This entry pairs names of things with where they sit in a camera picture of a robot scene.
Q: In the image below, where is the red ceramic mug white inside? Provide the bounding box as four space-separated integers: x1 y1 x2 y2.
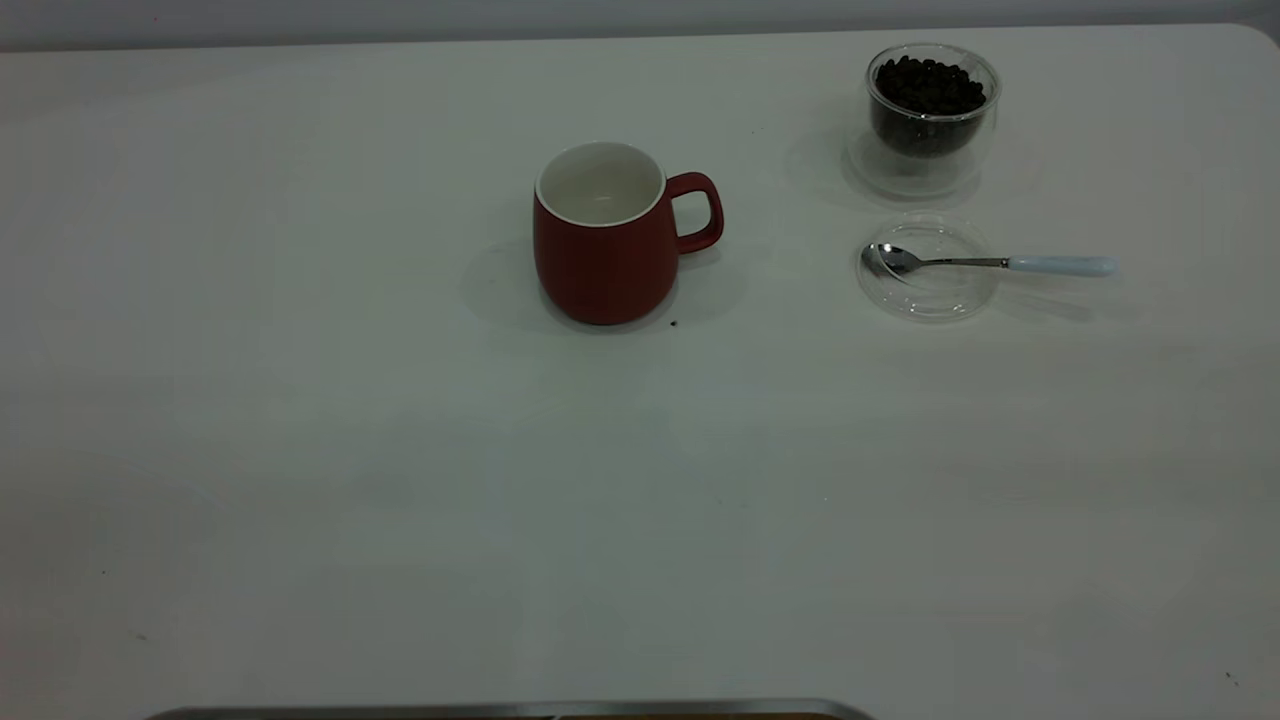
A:
532 141 725 326

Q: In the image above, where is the glass cup of coffee beans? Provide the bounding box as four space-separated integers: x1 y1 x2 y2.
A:
872 55 989 158

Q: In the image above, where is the steel spoon pale blue handle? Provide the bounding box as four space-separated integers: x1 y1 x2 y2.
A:
861 243 1118 283

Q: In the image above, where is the clear glass saucer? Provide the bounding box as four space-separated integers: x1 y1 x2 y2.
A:
856 212 1001 322

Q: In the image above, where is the double-wall clear glass cup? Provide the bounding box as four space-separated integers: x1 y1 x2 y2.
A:
862 42 1002 198

